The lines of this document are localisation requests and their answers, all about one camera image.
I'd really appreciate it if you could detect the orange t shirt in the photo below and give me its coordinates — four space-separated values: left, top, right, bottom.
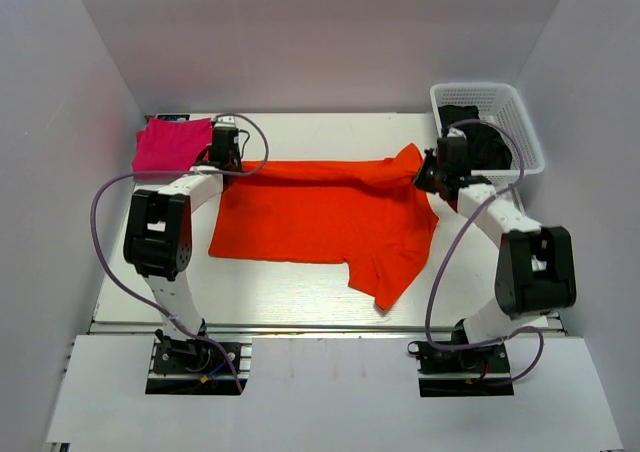
208 143 439 311

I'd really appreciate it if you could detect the folded pink t shirt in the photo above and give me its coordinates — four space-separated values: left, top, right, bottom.
132 118 213 180

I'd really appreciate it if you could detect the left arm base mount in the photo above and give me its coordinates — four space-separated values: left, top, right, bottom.
145 329 250 396

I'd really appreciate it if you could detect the white plastic basket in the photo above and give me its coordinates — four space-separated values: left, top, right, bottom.
430 82 545 183

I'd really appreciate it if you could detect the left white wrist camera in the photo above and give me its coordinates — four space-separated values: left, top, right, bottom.
212 115 237 128

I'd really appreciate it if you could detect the black t shirt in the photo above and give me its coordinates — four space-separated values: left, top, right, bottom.
438 105 513 170

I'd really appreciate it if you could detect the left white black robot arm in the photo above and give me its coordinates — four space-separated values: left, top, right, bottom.
124 116 242 371

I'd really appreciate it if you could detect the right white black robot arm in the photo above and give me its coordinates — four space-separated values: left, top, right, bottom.
414 134 577 371

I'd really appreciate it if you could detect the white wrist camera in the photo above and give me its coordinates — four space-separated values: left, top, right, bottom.
212 115 237 128
445 128 466 139

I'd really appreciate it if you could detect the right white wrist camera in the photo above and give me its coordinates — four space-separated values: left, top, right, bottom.
445 128 466 139

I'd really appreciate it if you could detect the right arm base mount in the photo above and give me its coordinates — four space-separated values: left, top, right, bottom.
407 341 514 398

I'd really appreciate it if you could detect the dark blue label plate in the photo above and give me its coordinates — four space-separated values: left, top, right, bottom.
155 114 190 122

